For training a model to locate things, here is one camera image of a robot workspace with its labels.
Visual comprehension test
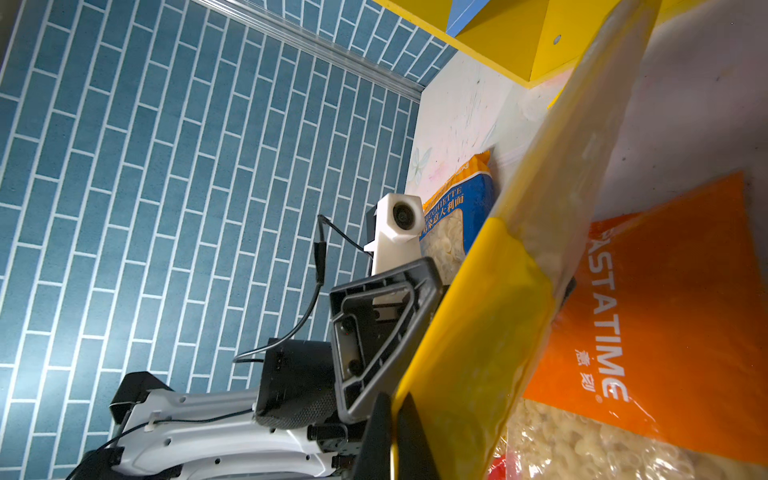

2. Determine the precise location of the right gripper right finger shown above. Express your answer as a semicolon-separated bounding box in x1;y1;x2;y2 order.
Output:
395;394;440;480

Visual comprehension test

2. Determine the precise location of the yellow spaghetti pack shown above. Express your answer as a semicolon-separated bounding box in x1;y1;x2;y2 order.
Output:
389;0;664;480

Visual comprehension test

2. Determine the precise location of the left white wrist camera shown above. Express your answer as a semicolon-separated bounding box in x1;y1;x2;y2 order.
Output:
364;193;425;276

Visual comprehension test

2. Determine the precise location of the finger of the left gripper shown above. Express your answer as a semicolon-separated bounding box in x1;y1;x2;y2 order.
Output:
329;257;444;423

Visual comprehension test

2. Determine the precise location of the yellow shelf with coloured boards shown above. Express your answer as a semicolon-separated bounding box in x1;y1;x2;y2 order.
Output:
374;0;715;90

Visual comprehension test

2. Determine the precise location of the blue orecchiette pasta bag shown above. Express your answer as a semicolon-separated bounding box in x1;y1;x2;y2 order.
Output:
420;151;495;285

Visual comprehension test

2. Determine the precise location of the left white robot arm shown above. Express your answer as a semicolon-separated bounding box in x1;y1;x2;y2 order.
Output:
72;257;444;479

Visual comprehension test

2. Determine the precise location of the orange Pastatime macaroni bag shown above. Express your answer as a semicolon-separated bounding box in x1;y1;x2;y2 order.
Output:
506;173;767;479

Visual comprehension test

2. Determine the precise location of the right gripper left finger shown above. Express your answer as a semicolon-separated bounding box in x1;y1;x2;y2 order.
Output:
352;393;393;480

